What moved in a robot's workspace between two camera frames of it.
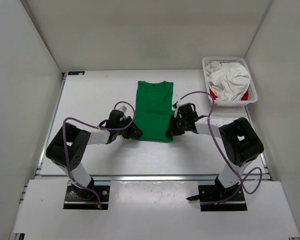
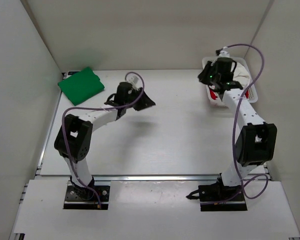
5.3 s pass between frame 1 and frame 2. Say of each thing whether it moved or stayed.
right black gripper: moved
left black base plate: stayed
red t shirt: stayed
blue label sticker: stayed
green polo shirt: moved
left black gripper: moved
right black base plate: stayed
